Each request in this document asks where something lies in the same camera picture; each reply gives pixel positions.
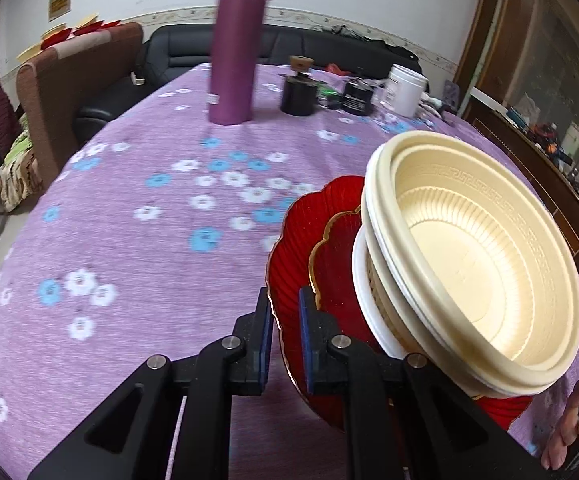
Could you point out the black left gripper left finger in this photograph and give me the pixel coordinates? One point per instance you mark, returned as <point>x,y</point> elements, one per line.
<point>170,419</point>

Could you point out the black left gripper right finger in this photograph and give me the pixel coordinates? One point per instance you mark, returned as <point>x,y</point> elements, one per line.
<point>404,418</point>

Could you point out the white ribbed plastic bowl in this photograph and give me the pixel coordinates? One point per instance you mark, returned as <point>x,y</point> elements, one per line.
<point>367,301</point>

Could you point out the cream plastic bowl top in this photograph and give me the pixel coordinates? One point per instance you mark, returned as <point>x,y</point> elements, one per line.
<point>490,240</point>

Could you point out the cream plastic bowl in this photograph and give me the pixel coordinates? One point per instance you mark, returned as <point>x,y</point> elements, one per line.
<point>427,318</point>
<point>490,240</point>

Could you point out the small red gold-rimmed plate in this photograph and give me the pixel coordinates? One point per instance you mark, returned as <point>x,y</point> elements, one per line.
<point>330,275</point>

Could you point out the large red scalloped plate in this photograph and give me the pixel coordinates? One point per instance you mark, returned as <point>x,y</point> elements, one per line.
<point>287,273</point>

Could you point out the person's right hand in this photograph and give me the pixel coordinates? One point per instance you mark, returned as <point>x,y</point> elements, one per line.
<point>565,434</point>

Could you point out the dark wooden cabinet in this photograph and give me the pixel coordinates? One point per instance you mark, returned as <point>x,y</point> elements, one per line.
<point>519,81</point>

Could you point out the grey phone stand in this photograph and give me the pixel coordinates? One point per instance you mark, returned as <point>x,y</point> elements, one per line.
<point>451,95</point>

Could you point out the white plastic jar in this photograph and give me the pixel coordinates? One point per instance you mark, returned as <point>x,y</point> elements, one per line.
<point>403,90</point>

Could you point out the black motor cylinder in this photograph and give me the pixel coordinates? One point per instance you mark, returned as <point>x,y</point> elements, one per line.
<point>357,97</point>

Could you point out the black cylinder with wooden knob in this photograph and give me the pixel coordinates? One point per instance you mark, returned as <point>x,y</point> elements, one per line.
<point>300,89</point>

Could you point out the brown armchair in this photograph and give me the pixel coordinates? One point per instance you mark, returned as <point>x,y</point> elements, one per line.
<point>54,84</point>

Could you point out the black leather sofa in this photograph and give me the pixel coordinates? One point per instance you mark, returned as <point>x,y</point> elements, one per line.
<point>174,50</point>

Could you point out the purple thermos bottle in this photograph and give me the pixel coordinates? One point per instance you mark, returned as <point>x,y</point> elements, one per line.
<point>236,43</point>

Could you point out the yellow wall plaque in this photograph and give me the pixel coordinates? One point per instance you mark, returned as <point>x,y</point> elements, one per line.
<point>58,8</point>

